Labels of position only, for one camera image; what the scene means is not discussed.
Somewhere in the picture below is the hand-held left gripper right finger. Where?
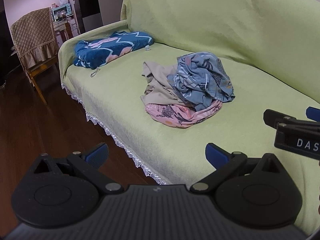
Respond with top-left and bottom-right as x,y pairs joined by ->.
191,142 -> 288,193

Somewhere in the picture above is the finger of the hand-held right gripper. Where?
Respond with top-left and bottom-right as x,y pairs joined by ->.
305,107 -> 320,122
264,109 -> 298,130

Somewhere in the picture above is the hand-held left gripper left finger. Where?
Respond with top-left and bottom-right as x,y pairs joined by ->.
32,142 -> 125,194

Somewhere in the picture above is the blue patterned garment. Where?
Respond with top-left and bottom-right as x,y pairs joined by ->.
167,52 -> 236,112

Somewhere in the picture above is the pink patterned garment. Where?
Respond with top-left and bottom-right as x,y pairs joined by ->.
145,100 -> 223,128

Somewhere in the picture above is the beige garment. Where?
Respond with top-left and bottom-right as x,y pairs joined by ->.
140,60 -> 180,105

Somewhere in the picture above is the blue floral blanket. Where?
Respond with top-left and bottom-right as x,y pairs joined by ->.
73,31 -> 155,70

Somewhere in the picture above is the wooden chair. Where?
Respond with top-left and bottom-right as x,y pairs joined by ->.
10,47 -> 60,105

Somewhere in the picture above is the wooden side table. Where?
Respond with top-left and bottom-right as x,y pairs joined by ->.
54,20 -> 78,42

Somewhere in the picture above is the brown quilted chair cover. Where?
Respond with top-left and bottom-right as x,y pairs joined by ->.
10,7 -> 59,68

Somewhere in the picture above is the black refrigerator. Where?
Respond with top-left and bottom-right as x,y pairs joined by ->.
73,0 -> 103,34

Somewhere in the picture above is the dark cabinet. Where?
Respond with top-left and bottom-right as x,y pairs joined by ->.
0,0 -> 20,77

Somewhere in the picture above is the teal toaster oven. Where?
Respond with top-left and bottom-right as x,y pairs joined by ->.
52,5 -> 73,22

